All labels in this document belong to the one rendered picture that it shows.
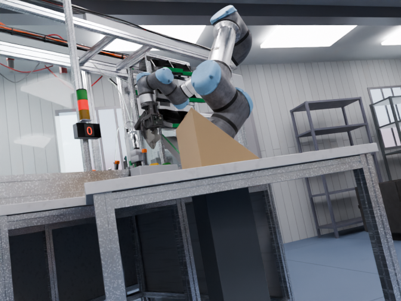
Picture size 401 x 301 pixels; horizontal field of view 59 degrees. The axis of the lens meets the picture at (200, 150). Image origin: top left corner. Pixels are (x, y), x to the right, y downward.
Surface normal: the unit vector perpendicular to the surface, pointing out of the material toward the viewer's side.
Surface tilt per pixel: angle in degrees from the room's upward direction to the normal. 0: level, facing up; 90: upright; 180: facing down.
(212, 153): 90
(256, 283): 90
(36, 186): 90
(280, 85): 90
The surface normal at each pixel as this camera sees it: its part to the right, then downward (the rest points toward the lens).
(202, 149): 0.24, -0.20
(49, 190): 0.71, -0.23
